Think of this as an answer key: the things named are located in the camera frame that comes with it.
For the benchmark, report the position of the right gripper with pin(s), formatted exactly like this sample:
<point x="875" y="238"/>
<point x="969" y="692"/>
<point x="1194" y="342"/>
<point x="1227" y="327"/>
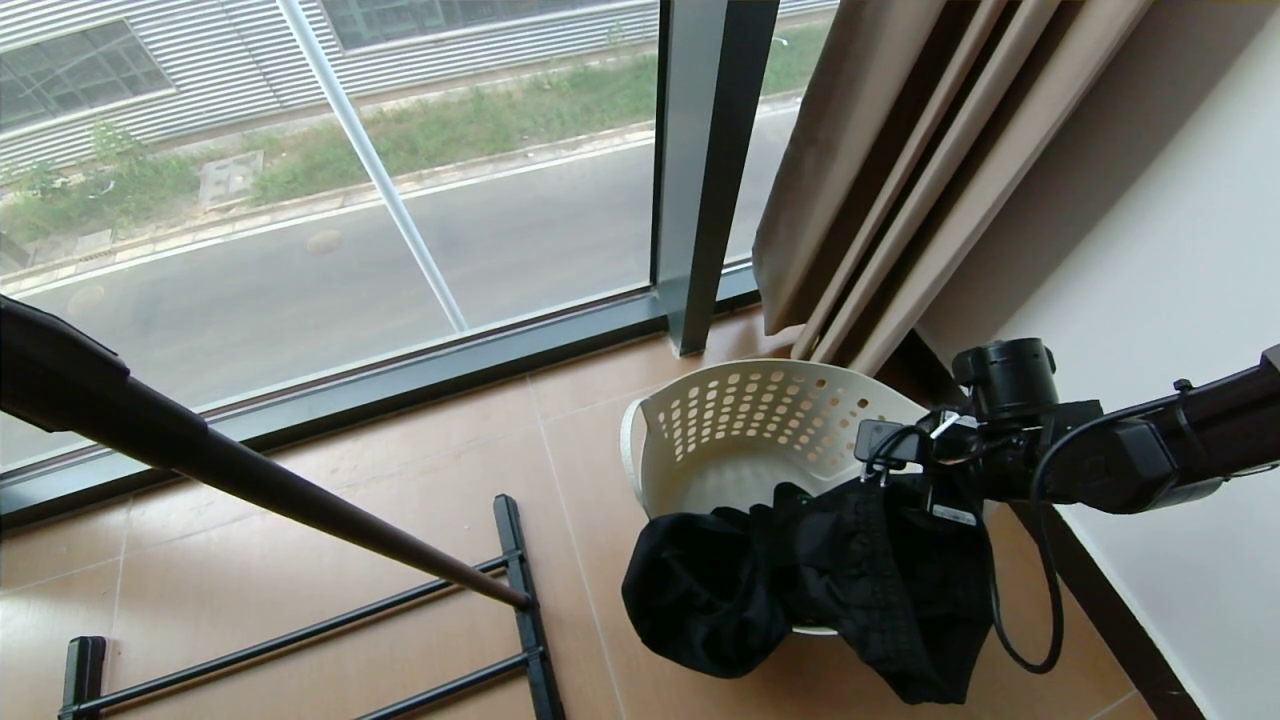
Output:
<point x="975" y="470"/>

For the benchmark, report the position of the black shorts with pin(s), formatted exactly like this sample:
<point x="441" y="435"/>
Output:
<point x="890" y="600"/>

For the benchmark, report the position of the white laundry basket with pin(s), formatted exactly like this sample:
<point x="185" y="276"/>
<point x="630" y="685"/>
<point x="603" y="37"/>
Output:
<point x="740" y="450"/>

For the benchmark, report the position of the black clothes rack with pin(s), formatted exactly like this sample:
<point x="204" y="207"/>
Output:
<point x="250" y="475"/>

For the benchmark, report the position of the brown curtain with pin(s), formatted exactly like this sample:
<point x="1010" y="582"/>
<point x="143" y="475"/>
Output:
<point x="900" y="170"/>

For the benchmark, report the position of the window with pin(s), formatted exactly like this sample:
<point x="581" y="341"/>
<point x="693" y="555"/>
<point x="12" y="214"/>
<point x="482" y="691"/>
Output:
<point x="350" y="200"/>

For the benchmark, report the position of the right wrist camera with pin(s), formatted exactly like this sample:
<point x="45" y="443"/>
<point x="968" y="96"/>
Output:
<point x="880" y="442"/>

